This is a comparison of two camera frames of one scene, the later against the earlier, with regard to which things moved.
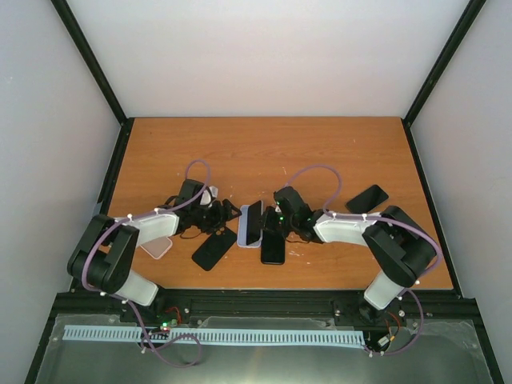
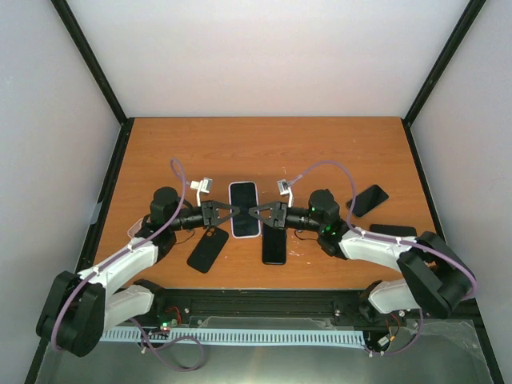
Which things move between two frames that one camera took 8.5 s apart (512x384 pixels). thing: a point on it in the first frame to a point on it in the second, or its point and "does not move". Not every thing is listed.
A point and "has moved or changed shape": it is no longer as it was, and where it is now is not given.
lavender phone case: (242, 228) has moved or changed shape
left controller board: (167, 317) does not move
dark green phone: (366, 200) does not move
